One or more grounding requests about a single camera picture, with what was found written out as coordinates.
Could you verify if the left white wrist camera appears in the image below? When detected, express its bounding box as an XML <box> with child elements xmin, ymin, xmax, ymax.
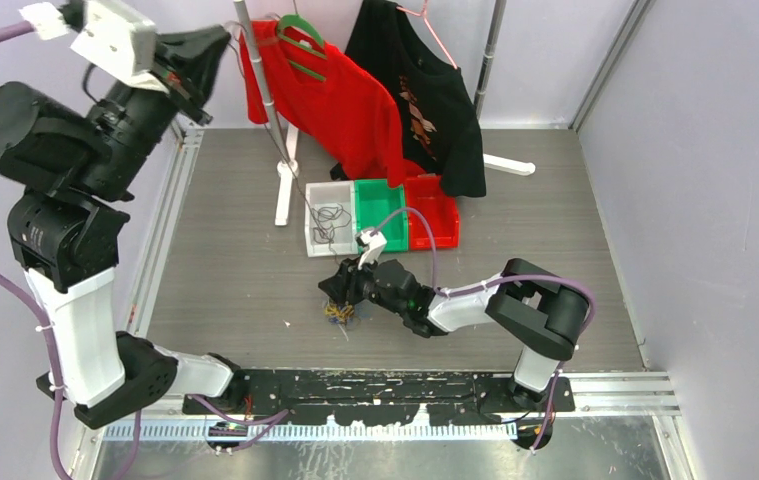
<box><xmin>71</xmin><ymin>0</ymin><xmax>166</xmax><ymax>92</ymax></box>

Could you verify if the black t-shirt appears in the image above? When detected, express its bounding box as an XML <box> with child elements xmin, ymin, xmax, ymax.
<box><xmin>345</xmin><ymin>1</ymin><xmax>487</xmax><ymax>198</ymax></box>

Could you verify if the pink clothes hanger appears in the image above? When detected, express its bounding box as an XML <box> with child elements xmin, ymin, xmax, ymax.
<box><xmin>396</xmin><ymin>0</ymin><xmax>459</xmax><ymax>70</ymax></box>

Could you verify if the green clothes hanger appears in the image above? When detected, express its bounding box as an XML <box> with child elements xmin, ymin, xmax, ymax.
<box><xmin>276</xmin><ymin>13</ymin><xmax>326</xmax><ymax>60</ymax></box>

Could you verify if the white slotted cable duct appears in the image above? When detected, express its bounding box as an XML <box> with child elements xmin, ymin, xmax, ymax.
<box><xmin>139</xmin><ymin>418</ymin><xmax>518</xmax><ymax>441</ymax></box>

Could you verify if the red plastic bin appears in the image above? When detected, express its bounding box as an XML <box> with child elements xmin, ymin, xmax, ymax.
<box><xmin>404</xmin><ymin>176</ymin><xmax>460</xmax><ymax>249</ymax></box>

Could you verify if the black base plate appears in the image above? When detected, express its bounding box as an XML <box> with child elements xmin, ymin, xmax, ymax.
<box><xmin>208</xmin><ymin>369</ymin><xmax>576</xmax><ymax>427</ymax></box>

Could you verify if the green plastic bin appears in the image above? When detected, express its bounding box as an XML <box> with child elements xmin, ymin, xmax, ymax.
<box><xmin>354</xmin><ymin>179</ymin><xmax>409</xmax><ymax>252</ymax></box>

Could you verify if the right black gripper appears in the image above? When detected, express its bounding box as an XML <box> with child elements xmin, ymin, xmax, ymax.
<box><xmin>319</xmin><ymin>250</ymin><xmax>407</xmax><ymax>318</ymax></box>

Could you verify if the red t-shirt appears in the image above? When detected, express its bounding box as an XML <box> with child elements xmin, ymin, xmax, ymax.
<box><xmin>252</xmin><ymin>20</ymin><xmax>425</xmax><ymax>187</ymax></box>

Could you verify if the white plastic bin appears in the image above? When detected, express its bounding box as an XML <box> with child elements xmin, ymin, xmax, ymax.
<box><xmin>304</xmin><ymin>181</ymin><xmax>359</xmax><ymax>258</ymax></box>

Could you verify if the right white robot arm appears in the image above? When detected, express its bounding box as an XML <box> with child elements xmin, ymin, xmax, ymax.
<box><xmin>318</xmin><ymin>258</ymin><xmax>594</xmax><ymax>411</ymax></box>

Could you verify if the white clothes rack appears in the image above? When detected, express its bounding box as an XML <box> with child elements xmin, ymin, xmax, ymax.
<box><xmin>231</xmin><ymin>0</ymin><xmax>537</xmax><ymax>228</ymax></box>

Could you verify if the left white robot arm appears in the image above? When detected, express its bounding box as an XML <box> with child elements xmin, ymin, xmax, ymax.
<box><xmin>0</xmin><ymin>25</ymin><xmax>248</xmax><ymax>429</ymax></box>

